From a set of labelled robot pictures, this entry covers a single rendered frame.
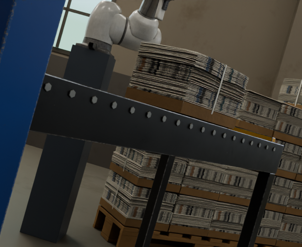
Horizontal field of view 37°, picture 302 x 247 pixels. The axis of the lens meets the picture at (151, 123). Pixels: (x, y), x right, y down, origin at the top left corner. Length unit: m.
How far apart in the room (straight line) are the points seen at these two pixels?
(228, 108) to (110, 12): 0.89
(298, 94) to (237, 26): 2.15
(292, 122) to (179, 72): 1.56
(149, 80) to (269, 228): 1.72
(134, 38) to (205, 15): 2.97
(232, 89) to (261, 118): 1.10
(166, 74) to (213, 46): 3.62
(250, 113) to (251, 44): 2.54
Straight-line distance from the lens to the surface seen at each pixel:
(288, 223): 3.26
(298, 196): 3.24
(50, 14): 0.68
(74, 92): 0.97
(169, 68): 1.65
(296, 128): 3.09
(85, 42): 2.39
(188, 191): 2.65
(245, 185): 2.89
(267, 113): 2.92
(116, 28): 2.38
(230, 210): 2.88
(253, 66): 5.27
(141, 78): 1.73
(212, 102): 1.72
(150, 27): 2.39
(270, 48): 5.32
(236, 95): 1.85
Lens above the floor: 0.79
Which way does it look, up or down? 2 degrees down
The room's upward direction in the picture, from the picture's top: 16 degrees clockwise
